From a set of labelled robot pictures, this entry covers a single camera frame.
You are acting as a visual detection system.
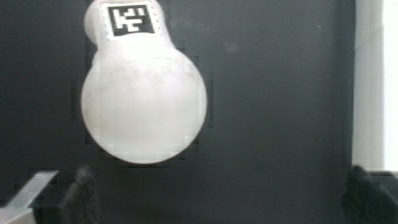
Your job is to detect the white frame wall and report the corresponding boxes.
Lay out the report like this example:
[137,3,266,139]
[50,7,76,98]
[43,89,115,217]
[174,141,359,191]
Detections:
[352,0,398,173]

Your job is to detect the white light bulb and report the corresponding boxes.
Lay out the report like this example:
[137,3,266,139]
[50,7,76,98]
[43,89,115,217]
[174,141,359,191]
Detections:
[82,0,206,164]

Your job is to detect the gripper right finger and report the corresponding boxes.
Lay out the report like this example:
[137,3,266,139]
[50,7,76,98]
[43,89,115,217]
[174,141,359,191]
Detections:
[341,166,398,224]

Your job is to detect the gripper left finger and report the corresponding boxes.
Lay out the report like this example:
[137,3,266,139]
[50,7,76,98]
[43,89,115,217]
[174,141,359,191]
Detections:
[0,163,99,224]

